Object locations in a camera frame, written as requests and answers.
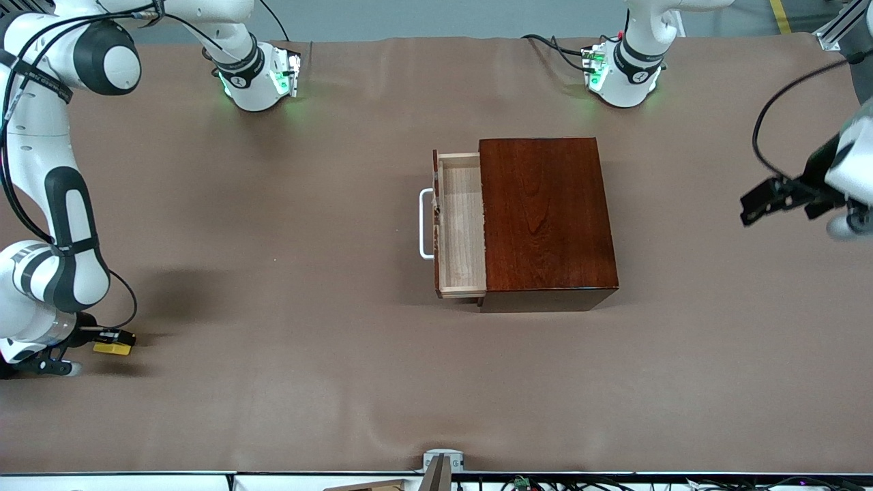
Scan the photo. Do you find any wooden drawer with white handle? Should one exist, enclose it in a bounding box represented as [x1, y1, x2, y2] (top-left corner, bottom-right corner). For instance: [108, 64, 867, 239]
[419, 150, 488, 300]

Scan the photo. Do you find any brown table cover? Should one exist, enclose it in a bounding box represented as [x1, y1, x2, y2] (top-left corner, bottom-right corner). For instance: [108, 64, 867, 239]
[0, 33, 873, 475]

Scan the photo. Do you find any dark brown wooden cabinet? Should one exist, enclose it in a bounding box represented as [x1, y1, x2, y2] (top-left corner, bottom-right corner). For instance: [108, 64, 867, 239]
[479, 136, 620, 313]

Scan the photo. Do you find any light wooden plank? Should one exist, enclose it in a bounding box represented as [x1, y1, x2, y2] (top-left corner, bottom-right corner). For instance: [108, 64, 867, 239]
[324, 479, 404, 491]

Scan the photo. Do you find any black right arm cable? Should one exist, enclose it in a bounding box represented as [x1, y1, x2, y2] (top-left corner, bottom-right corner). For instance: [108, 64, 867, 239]
[0, 3, 226, 332]

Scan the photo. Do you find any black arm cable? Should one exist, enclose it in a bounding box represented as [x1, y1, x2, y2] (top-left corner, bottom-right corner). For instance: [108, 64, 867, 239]
[752, 58, 873, 182]
[0, 3, 226, 332]

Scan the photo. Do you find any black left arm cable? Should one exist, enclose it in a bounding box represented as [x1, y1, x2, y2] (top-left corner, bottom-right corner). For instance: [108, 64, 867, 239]
[752, 58, 873, 182]

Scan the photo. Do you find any aluminium frame profile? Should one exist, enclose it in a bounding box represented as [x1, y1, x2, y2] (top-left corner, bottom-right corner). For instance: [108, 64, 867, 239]
[815, 0, 861, 53]

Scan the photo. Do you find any white table edge rail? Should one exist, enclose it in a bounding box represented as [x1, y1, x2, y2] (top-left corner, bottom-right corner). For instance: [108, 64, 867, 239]
[0, 471, 873, 491]

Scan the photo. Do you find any black base cable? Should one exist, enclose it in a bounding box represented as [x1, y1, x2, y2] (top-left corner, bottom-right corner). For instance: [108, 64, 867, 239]
[522, 33, 591, 57]
[549, 38, 591, 72]
[258, 0, 291, 43]

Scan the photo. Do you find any black cable bundle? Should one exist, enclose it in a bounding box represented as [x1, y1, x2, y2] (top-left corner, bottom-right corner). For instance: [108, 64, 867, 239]
[457, 476, 873, 491]

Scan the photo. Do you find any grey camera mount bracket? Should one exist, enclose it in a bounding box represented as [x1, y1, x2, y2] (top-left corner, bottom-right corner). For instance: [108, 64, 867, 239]
[422, 449, 465, 491]

